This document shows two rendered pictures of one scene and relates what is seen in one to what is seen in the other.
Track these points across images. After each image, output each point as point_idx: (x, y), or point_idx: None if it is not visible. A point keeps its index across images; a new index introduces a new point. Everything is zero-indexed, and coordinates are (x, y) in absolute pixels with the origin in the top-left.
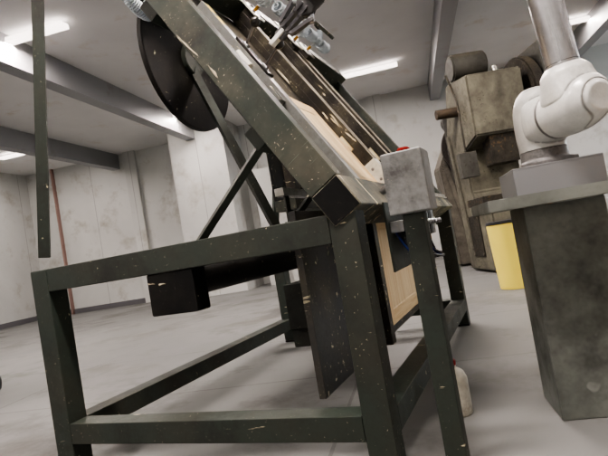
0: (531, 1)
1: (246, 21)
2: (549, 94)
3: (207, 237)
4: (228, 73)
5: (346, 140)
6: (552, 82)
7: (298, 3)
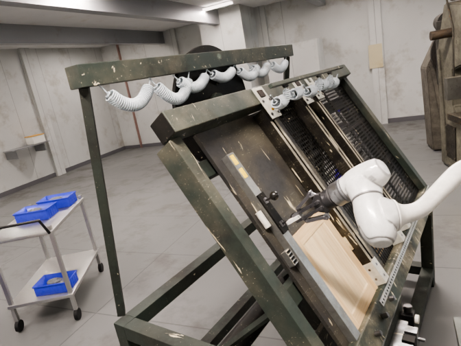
0: None
1: (265, 119)
2: None
3: (234, 345)
4: (250, 275)
5: (348, 241)
6: None
7: (315, 202)
